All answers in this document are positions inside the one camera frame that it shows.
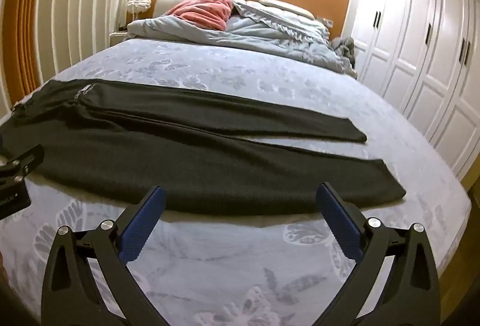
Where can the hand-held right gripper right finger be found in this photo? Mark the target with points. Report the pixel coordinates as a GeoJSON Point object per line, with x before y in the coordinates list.
{"type": "Point", "coordinates": [339, 223]}

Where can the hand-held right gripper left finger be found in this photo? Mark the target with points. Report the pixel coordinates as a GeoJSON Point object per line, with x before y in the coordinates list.
{"type": "Point", "coordinates": [144, 225]}

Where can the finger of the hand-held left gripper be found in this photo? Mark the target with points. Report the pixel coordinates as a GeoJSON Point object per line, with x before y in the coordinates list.
{"type": "Point", "coordinates": [24, 161]}

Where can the dark grey pants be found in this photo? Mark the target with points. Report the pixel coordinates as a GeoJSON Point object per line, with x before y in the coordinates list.
{"type": "Point", "coordinates": [187, 161]}

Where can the white nightstand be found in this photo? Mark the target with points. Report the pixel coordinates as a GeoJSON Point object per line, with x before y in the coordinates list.
{"type": "Point", "coordinates": [118, 37]}

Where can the bed with butterfly print sheet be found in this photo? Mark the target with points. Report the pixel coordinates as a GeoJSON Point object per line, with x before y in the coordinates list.
{"type": "Point", "coordinates": [262, 86]}

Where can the white and orange curtain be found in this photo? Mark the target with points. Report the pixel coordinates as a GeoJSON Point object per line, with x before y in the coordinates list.
{"type": "Point", "coordinates": [75, 11]}

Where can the grey crumpled cloth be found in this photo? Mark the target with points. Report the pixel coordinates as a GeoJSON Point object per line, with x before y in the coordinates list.
{"type": "Point", "coordinates": [345, 49]}

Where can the white panelled wardrobe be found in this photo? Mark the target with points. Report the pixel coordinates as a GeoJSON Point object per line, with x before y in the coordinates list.
{"type": "Point", "coordinates": [423, 49]}

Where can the white feather table lamp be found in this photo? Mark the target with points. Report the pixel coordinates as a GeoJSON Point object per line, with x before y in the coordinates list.
{"type": "Point", "coordinates": [139, 4]}

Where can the grey ruffled duvet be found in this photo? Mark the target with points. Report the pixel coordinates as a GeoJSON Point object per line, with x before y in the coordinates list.
{"type": "Point", "coordinates": [270, 37]}

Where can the pink blanket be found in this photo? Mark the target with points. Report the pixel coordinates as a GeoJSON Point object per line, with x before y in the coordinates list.
{"type": "Point", "coordinates": [202, 13]}

